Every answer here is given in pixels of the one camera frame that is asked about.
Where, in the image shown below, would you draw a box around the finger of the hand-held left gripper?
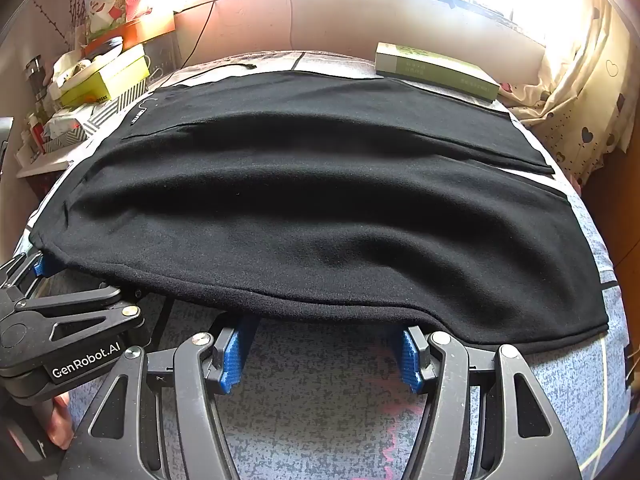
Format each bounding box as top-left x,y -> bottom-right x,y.
0,286 -> 146,368
0,252 -> 56,306

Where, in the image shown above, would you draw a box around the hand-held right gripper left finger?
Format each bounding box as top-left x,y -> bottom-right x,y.
60,317 -> 261,480

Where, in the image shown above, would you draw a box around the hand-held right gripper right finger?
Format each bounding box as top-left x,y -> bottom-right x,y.
397,325 -> 583,480

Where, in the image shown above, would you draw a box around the black pants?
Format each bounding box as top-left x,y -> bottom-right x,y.
27,70 -> 611,356

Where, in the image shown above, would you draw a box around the person's left hand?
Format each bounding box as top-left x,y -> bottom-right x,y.
45,395 -> 76,451

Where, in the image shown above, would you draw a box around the white side table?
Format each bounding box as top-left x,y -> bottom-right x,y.
15,157 -> 71,178

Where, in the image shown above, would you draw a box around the patterned tissue packet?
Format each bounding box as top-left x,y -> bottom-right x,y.
45,110 -> 86,151

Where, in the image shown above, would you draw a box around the black-and-white striped box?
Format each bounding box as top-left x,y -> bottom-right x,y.
75,85 -> 151,136

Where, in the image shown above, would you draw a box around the dark tumbler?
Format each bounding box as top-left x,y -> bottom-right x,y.
25,55 -> 51,106

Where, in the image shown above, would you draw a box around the yellow-green box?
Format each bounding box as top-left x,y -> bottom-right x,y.
60,45 -> 151,108

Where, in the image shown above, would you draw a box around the wooden wardrobe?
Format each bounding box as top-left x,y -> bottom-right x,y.
582,125 -> 640,281

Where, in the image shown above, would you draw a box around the orange box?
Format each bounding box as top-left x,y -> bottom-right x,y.
122,15 -> 176,48

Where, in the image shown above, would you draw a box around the green cardboard box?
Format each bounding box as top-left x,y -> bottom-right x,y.
375,41 -> 501,102

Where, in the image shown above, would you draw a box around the cream heart-print curtain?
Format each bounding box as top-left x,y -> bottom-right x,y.
497,0 -> 633,186

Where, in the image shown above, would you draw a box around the black cable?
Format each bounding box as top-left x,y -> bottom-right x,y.
180,0 -> 258,73

